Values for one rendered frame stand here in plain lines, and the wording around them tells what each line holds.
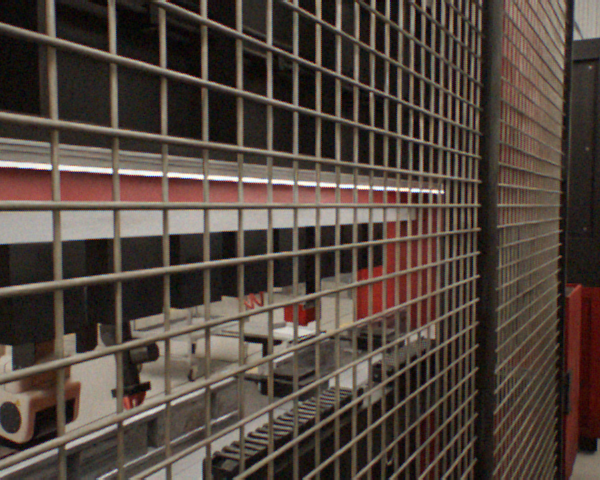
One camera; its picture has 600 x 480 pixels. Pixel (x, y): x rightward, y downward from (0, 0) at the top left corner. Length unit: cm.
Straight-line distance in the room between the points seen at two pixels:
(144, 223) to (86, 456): 45
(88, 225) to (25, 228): 13
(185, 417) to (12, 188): 65
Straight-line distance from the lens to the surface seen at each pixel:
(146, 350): 179
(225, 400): 156
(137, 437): 135
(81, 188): 116
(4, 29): 20
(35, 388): 224
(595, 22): 881
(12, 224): 108
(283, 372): 138
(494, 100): 71
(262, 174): 123
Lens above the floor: 140
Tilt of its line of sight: 4 degrees down
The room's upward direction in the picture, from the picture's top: straight up
